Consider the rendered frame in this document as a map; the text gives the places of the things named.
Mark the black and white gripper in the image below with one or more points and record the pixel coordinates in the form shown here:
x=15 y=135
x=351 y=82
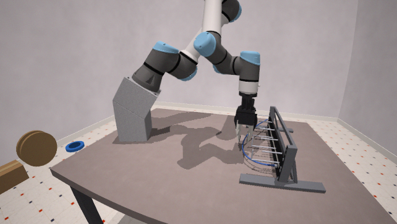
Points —
x=244 y=115

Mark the grey metal rack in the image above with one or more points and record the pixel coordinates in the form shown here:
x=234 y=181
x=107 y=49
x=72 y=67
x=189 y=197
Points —
x=284 y=160

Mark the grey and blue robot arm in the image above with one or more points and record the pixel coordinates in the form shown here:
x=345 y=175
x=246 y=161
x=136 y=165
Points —
x=207 y=42

